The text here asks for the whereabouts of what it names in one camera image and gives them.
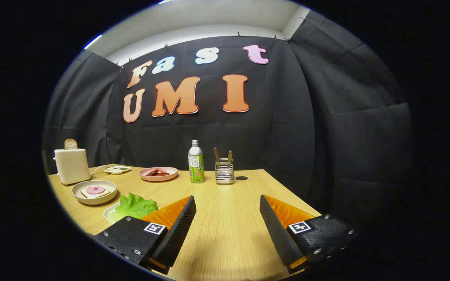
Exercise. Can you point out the white round plate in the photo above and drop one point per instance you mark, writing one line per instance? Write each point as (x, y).
(92, 200)

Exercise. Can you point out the white divided condiment dish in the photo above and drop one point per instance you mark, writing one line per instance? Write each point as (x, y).
(117, 170)

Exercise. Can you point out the pink plate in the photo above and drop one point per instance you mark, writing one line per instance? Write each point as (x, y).
(158, 177)

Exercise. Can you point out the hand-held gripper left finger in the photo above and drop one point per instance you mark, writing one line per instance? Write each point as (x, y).
(178, 230)

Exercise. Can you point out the white toaster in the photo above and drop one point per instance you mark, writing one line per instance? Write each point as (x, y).
(72, 166)

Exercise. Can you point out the red meat slab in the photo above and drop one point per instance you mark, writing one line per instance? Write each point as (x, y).
(152, 173)

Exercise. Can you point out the pink sausage piece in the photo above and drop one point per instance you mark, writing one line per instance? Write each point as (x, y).
(162, 171)

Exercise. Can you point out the white bread slice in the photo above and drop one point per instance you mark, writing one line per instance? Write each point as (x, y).
(106, 192)

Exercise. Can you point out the green and silver bottle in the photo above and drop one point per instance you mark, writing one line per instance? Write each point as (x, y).
(196, 164)

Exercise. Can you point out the black backdrop cloth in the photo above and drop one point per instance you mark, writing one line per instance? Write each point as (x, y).
(287, 136)

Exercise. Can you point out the green lettuce leaf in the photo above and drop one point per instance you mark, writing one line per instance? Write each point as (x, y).
(135, 207)

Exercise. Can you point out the pink ham slice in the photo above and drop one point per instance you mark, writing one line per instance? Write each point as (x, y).
(95, 190)

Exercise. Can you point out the white curved plate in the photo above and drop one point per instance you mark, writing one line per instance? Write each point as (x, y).
(108, 212)

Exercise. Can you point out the toasted bread slice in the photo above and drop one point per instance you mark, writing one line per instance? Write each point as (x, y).
(70, 144)

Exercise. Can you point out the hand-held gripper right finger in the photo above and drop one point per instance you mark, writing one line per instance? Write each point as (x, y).
(277, 230)

